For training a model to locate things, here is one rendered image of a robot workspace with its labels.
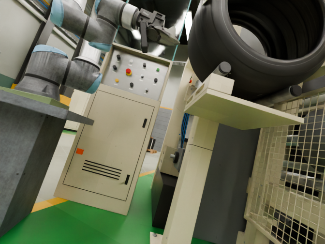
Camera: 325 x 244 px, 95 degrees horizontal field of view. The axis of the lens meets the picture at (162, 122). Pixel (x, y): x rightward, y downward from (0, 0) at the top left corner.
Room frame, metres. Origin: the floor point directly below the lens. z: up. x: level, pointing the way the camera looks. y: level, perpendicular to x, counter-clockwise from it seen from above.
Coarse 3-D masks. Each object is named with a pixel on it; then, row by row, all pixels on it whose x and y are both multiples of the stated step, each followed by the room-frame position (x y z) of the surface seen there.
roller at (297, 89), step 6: (282, 90) 0.54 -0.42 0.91; (288, 90) 0.52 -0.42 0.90; (294, 90) 0.50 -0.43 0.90; (300, 90) 0.50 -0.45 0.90; (264, 96) 0.65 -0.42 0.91; (270, 96) 0.60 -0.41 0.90; (276, 96) 0.57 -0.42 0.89; (282, 96) 0.55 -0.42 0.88; (288, 96) 0.53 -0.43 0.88; (294, 96) 0.51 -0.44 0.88; (252, 102) 0.71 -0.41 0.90; (258, 102) 0.67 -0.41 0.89; (264, 102) 0.64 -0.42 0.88; (270, 102) 0.61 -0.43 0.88; (276, 102) 0.60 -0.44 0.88
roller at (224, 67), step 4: (220, 64) 0.49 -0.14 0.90; (224, 64) 0.49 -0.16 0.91; (228, 64) 0.49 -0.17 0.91; (216, 68) 0.52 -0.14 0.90; (220, 68) 0.49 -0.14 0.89; (224, 68) 0.49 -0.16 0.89; (228, 68) 0.49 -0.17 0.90; (212, 72) 0.56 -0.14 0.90; (216, 72) 0.52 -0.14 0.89; (220, 72) 0.50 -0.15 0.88; (224, 72) 0.50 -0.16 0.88; (228, 72) 0.50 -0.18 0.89
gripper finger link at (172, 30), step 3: (171, 27) 0.57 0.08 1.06; (174, 27) 0.57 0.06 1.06; (165, 30) 0.57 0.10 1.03; (168, 30) 0.57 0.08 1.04; (171, 30) 0.57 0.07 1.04; (174, 30) 0.57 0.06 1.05; (162, 33) 0.56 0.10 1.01; (171, 33) 0.57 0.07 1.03; (174, 33) 0.58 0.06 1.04; (162, 36) 0.58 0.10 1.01; (165, 36) 0.57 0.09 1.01; (171, 36) 0.57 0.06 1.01; (174, 36) 0.57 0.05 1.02; (168, 39) 0.58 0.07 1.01; (171, 39) 0.58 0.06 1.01; (174, 39) 0.58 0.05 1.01; (177, 39) 0.58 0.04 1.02; (174, 42) 0.59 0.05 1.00; (177, 42) 0.59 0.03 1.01
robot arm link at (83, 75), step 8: (96, 16) 0.81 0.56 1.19; (88, 48) 0.83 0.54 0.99; (80, 56) 0.83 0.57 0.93; (88, 56) 0.83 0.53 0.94; (96, 56) 0.86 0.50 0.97; (72, 64) 0.79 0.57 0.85; (80, 64) 0.81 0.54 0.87; (88, 64) 0.82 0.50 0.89; (96, 64) 0.86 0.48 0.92; (72, 72) 0.79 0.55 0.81; (80, 72) 0.81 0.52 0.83; (88, 72) 0.83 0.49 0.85; (96, 72) 0.87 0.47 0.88; (72, 80) 0.81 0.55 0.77; (80, 80) 0.82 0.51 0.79; (88, 80) 0.84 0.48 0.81; (96, 80) 0.86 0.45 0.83; (72, 88) 0.88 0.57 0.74; (80, 88) 0.86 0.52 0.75; (88, 88) 0.87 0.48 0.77; (96, 88) 0.89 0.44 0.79
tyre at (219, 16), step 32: (224, 0) 0.48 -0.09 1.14; (256, 0) 0.69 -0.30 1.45; (288, 0) 0.62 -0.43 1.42; (320, 0) 0.50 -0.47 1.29; (192, 32) 0.61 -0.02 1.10; (224, 32) 0.48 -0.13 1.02; (256, 32) 0.78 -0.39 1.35; (288, 32) 0.70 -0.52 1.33; (320, 32) 0.51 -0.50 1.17; (192, 64) 0.70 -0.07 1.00; (256, 64) 0.49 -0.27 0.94; (288, 64) 0.49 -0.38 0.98; (320, 64) 0.52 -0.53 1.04; (256, 96) 0.64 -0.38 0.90
